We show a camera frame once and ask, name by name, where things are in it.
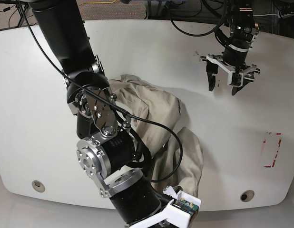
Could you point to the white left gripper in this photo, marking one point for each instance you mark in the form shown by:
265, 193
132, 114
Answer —
236, 75

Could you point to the right table grommet hole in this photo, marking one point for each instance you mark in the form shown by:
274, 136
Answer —
247, 196

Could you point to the white power strip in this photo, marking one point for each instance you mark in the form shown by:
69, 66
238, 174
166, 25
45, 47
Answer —
286, 12

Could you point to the beige t-shirt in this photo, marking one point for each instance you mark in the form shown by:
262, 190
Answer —
175, 161

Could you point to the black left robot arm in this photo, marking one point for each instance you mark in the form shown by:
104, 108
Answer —
243, 32

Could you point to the table grommet hole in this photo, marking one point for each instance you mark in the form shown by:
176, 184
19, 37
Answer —
38, 186
247, 196

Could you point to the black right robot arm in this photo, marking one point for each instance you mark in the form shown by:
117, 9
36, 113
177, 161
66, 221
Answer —
109, 151

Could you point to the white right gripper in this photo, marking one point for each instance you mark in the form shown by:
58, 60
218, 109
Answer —
171, 209

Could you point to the left table grommet hole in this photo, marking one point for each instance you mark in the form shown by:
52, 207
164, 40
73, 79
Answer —
38, 186

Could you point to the red tape marking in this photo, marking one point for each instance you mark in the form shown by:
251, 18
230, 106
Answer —
270, 149

